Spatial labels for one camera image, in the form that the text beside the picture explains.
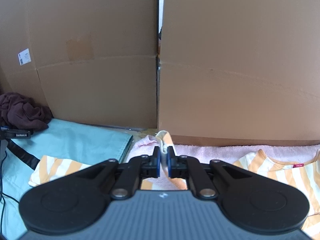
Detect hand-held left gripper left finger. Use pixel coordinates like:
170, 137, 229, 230
80, 146, 161, 200

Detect pink fluffy blanket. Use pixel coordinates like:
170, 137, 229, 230
126, 134, 320, 191

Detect small white box label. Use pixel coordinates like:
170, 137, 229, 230
18, 51, 32, 66

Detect black strap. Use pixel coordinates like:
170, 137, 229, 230
7, 139, 41, 171

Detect dark brown cloth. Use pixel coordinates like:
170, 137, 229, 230
0, 92, 53, 132

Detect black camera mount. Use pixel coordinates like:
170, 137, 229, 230
0, 126, 34, 140

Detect teal cloth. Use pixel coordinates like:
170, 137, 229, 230
0, 118, 134, 240

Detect large cardboard box two labels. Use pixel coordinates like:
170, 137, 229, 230
158, 0, 320, 146

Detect orange white striped shirt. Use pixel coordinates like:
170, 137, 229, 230
29, 130, 320, 239

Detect black cable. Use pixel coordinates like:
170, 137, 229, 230
0, 140, 8, 232

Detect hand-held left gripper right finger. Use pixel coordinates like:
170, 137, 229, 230
167, 145, 250, 200

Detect cardboard box small label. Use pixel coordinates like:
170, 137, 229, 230
0, 0, 159, 128

